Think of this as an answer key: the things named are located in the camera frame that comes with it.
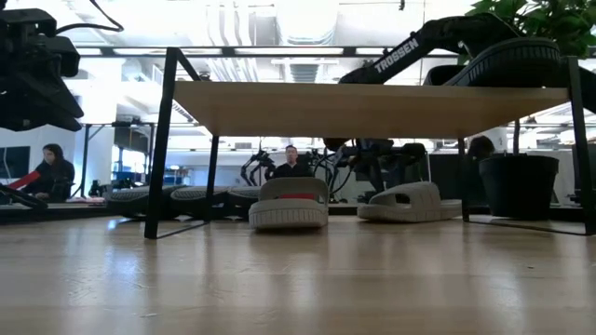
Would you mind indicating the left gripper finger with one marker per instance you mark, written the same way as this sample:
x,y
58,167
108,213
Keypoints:
x,y
53,100
37,122

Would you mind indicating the wooden shelf black metal frame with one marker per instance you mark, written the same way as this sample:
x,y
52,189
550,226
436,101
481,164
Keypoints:
x,y
349,109

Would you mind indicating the grey rubber slide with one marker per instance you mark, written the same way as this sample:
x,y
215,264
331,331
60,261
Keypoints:
x,y
419,211
288,216

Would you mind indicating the black background robot arm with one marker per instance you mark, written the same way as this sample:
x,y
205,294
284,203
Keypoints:
x,y
256,160

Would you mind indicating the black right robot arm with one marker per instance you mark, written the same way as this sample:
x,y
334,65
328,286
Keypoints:
x,y
437,35

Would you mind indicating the person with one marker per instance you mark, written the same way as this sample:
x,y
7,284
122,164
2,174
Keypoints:
x,y
292,165
51,172

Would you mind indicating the red bar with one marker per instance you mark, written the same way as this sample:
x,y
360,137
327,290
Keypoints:
x,y
23,180

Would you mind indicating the red plastic bin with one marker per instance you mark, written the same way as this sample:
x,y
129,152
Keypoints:
x,y
298,196

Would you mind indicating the green potted plant black pot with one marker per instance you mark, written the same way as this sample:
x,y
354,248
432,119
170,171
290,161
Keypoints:
x,y
519,186

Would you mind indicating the long ceiling light bar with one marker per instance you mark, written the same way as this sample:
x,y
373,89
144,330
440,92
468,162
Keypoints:
x,y
228,51

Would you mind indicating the black wall monitor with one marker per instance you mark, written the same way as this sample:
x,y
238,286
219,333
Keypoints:
x,y
14,162

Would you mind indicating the black metal frame stand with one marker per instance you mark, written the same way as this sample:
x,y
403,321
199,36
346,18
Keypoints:
x,y
86,153

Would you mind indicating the black table frame rails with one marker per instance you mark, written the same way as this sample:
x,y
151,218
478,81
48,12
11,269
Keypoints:
x,y
46,211

